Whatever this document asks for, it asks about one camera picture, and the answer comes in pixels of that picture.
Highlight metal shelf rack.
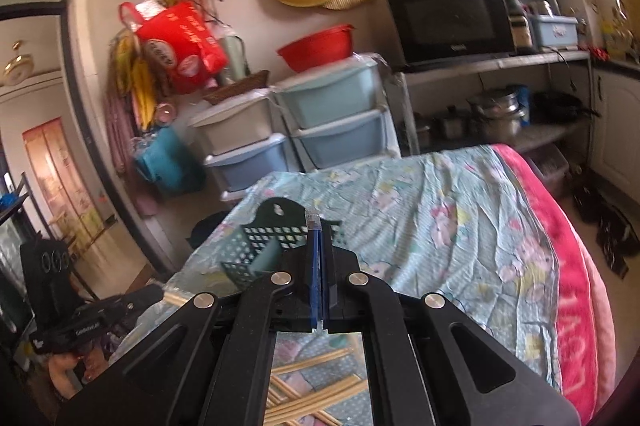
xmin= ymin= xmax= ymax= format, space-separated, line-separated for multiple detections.
xmin=385 ymin=50 xmax=591 ymax=157

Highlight white kitchen cabinet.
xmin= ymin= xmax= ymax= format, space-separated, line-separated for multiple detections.
xmin=590 ymin=69 xmax=639 ymax=203

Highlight black microwave oven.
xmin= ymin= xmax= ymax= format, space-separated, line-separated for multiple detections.
xmin=371 ymin=0 xmax=515 ymax=69

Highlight blue lower right drawer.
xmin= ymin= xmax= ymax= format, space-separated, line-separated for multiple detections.
xmin=292 ymin=108 xmax=387 ymax=169

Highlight teal top right drawer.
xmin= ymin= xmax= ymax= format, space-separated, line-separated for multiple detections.
xmin=270 ymin=55 xmax=380 ymax=129

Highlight ceiling lamp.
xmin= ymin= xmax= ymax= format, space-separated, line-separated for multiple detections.
xmin=1 ymin=40 xmax=35 ymax=86

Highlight wicker basket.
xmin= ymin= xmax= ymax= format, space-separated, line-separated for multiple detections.
xmin=203 ymin=70 xmax=270 ymax=106

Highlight light blue plastic box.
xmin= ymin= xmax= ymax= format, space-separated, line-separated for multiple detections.
xmin=528 ymin=15 xmax=578 ymax=49

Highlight red shopping bag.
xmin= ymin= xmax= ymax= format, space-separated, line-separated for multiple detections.
xmin=118 ymin=0 xmax=228 ymax=95

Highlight black frying pan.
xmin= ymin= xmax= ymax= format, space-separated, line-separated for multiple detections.
xmin=529 ymin=90 xmax=601 ymax=125

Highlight stacked steel pots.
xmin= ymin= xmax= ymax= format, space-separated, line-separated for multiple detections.
xmin=468 ymin=87 xmax=524 ymax=143

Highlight blue drawer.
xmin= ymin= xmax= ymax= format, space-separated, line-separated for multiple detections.
xmin=203 ymin=133 xmax=288 ymax=192
xmin=292 ymin=108 xmax=387 ymax=169

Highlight small steel pot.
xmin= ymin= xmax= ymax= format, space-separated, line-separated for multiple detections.
xmin=434 ymin=106 xmax=470 ymax=140

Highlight person's left hand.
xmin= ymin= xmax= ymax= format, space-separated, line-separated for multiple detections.
xmin=48 ymin=347 xmax=108 ymax=400

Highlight dark green perforated utensil holder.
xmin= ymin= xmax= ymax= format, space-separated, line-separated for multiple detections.
xmin=220 ymin=198 xmax=343 ymax=290

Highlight red plastic basin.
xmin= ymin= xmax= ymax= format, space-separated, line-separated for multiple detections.
xmin=277 ymin=24 xmax=354 ymax=73

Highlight white top storage drawer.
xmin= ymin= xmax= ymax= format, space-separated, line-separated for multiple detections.
xmin=189 ymin=88 xmax=273 ymax=155

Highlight floral light blue tablecloth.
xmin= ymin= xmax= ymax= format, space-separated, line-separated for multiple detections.
xmin=113 ymin=146 xmax=579 ymax=425

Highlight blue lower left drawer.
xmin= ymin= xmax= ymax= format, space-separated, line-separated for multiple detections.
xmin=203 ymin=133 xmax=288 ymax=192

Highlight bamboo chopsticks on table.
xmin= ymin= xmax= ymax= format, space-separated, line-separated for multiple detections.
xmin=271 ymin=348 xmax=352 ymax=375
xmin=262 ymin=375 xmax=369 ymax=425

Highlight teal hanging bag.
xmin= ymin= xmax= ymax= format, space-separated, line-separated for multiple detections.
xmin=134 ymin=127 xmax=206 ymax=198

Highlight pink blanket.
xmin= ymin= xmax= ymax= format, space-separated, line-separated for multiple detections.
xmin=492 ymin=145 xmax=616 ymax=424

